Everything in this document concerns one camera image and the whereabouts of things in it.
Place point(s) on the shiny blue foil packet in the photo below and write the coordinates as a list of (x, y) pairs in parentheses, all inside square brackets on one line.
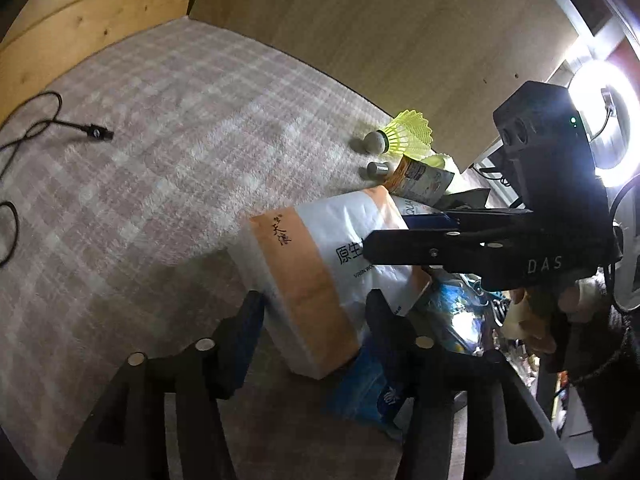
[(462, 317)]

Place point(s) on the yellow shuttlecock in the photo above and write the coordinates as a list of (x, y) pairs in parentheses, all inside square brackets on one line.
[(407, 132)]

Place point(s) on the plaid beige carpet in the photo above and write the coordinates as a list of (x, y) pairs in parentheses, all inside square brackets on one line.
[(175, 160)]

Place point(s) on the blue tissue packet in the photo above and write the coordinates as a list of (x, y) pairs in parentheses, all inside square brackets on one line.
[(367, 392)]

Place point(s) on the person's right hand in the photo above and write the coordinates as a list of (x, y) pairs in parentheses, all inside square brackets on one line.
[(537, 325)]

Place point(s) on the small grey cylinder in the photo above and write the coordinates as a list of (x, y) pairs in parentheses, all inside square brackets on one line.
[(378, 170)]

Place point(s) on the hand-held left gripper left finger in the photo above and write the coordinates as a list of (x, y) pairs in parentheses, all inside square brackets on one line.
[(247, 325)]

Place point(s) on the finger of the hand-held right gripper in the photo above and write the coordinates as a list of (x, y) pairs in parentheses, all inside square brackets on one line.
[(425, 250), (450, 220)]

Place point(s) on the pine wood board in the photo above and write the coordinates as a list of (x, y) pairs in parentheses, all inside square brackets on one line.
[(75, 15)]

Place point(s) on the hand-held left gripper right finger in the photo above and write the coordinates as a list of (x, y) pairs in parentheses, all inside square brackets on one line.
[(385, 325)]

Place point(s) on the orange white printed packet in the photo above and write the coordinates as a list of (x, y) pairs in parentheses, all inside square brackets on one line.
[(417, 180)]

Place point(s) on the orange white tissue pack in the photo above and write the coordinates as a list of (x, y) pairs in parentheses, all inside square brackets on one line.
[(310, 280)]

